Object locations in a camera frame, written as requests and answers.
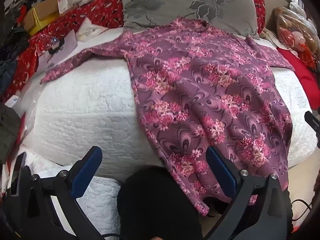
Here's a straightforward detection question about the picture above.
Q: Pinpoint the black cable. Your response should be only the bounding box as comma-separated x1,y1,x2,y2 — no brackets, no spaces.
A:
289,199,313,222

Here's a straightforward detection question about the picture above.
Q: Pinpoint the purple floral garment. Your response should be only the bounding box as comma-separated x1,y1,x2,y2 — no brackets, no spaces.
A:
40,17,296,217

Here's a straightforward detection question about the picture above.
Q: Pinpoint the yellow cardboard box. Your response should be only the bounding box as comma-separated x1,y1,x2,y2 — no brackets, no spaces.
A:
24,0,67,36

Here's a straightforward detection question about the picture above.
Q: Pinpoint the white packet with pink label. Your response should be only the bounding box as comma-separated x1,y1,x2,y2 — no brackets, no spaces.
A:
57,0,71,15

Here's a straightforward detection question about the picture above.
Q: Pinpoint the person's black trouser leg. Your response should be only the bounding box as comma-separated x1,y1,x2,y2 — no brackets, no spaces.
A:
117,166,293,240

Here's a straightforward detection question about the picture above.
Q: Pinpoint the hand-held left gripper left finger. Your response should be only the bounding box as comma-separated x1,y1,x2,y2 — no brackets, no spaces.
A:
0,146,103,240

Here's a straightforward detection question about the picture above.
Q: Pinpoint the red cushion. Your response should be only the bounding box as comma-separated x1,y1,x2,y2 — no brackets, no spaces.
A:
276,46,320,111

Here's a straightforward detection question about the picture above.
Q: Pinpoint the dark olive cloth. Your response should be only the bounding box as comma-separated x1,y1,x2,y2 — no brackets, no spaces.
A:
0,104,22,165

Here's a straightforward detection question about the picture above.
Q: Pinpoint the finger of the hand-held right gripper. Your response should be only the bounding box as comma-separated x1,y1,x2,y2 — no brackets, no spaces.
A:
304,110,320,131

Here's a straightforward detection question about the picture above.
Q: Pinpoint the white quilted bedspread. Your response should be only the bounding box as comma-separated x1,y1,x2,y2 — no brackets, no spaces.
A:
2,26,318,240

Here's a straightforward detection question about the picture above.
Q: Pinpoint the white booklet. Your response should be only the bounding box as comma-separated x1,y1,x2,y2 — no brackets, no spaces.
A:
37,30,78,67

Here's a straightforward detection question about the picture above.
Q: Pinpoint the grey floral pillow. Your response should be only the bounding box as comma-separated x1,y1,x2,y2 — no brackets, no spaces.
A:
119,0,261,40

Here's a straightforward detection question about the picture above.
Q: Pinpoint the clear bag of toys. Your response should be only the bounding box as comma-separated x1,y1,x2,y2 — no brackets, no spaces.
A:
271,2,320,68

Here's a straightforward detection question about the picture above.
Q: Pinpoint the red printed blanket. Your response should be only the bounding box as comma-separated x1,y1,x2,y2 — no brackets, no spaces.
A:
5,0,267,103

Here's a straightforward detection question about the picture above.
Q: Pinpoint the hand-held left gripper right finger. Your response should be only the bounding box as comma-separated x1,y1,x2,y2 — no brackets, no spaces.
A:
205,146,288,240

